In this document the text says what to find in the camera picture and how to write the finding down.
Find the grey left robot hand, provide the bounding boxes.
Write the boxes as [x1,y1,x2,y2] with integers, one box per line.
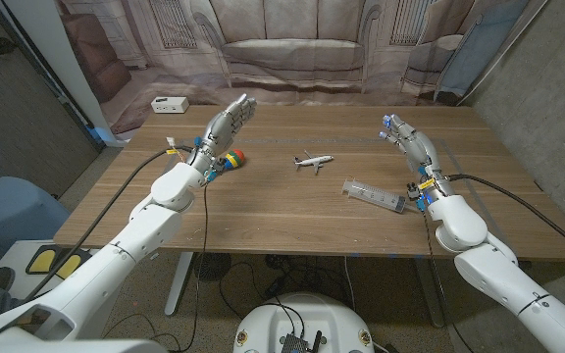
[193,93,258,161]

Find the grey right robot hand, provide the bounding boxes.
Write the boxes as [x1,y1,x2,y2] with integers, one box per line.
[378,113,443,174]

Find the clear plastic syringe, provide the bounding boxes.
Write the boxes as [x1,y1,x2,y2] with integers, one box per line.
[340,178,419,215]

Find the white toy plane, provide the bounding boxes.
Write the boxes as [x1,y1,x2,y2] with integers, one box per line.
[293,150,335,176]

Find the colourful striped wooden maraca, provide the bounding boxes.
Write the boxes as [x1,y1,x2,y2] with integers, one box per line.
[223,149,247,172]

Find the white power box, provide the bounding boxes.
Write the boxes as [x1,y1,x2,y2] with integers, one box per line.
[150,96,190,115]

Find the grey tape outline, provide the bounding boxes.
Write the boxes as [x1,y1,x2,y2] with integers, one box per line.
[164,136,514,259]

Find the printed living room backdrop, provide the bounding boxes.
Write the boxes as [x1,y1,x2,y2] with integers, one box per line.
[56,0,534,136]

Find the black round floor fan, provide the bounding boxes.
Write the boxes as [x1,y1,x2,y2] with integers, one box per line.
[193,252,233,283]

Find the grey table leg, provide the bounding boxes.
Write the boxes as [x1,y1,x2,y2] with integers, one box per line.
[412,258,446,328]

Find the white table leg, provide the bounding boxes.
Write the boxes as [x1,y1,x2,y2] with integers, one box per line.
[164,252,194,318]

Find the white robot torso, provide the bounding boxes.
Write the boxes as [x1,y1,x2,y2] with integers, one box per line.
[232,292,376,353]

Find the yellow black foot pedal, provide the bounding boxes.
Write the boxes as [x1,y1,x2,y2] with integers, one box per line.
[52,252,90,280]
[26,244,61,276]

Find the blue padded chair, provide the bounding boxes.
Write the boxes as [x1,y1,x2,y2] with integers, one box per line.
[0,176,72,276]

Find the white pedal platform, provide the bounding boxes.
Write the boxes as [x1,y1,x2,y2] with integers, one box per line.
[0,238,117,300]

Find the thin black left wrist cable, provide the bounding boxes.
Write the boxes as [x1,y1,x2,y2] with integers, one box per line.
[164,183,210,353]

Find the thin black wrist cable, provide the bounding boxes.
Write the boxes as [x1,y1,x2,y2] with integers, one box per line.
[422,208,475,353]
[164,183,210,353]

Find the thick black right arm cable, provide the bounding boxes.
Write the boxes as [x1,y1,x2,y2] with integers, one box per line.
[447,174,565,263]

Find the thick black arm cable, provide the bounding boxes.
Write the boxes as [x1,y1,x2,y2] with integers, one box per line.
[22,145,193,303]
[447,174,565,263]

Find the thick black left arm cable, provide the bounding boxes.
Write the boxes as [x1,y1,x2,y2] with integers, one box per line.
[22,145,193,303]

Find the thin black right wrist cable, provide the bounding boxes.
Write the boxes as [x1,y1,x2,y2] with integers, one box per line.
[422,208,475,353]

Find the white floor cable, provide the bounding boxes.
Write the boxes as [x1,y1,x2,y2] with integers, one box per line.
[343,256,358,314]

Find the black floor cable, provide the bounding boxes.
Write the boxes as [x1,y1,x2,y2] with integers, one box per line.
[217,261,267,321]

